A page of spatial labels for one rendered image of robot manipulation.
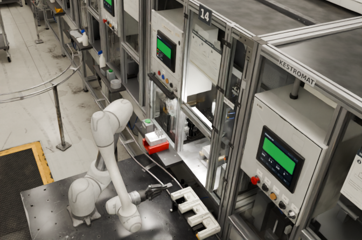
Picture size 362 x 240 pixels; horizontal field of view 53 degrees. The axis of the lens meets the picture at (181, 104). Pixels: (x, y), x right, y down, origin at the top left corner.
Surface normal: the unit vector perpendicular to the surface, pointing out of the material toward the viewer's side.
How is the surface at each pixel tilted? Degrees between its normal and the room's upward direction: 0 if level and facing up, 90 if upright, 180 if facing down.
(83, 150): 0
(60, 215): 0
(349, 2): 90
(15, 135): 0
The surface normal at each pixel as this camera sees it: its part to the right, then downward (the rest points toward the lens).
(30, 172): 0.06, -0.83
